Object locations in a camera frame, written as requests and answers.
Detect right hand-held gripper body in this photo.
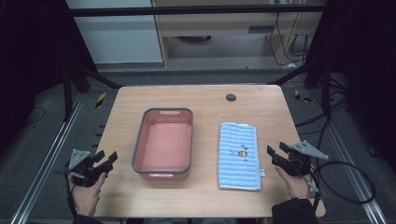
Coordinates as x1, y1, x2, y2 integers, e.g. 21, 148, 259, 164
286, 140, 330, 178

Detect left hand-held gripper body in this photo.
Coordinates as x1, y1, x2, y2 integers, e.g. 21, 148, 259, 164
66, 148, 109, 188

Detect blue striped towel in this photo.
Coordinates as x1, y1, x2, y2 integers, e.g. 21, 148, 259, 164
217, 121, 266, 192

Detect pink plastic basin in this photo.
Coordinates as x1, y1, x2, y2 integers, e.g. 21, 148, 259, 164
131, 107, 194, 181

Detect person's right hand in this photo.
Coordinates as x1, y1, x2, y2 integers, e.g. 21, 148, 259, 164
274, 165, 315, 201

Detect person's left hand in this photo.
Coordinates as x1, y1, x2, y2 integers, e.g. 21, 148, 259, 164
67, 172, 107, 217

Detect yellow black tape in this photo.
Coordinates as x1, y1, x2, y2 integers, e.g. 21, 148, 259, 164
293, 89, 312, 104
94, 91, 107, 109

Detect wooden desk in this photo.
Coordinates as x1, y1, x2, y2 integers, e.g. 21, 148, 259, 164
92, 84, 327, 218

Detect white cabinet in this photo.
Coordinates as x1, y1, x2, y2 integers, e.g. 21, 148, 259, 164
64, 0, 164, 65

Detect aluminium floor rail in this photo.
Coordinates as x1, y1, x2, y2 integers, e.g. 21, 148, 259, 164
8, 92, 86, 224
307, 90, 389, 224

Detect black floor cables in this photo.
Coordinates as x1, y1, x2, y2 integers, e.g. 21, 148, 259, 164
293, 74, 353, 169

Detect black thin cable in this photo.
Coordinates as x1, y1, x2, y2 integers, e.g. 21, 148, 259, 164
21, 106, 47, 127

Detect black wall cables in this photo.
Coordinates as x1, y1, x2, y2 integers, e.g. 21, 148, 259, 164
269, 11, 312, 67

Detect black metal frame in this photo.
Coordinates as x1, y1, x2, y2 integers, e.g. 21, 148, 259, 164
60, 3, 349, 122

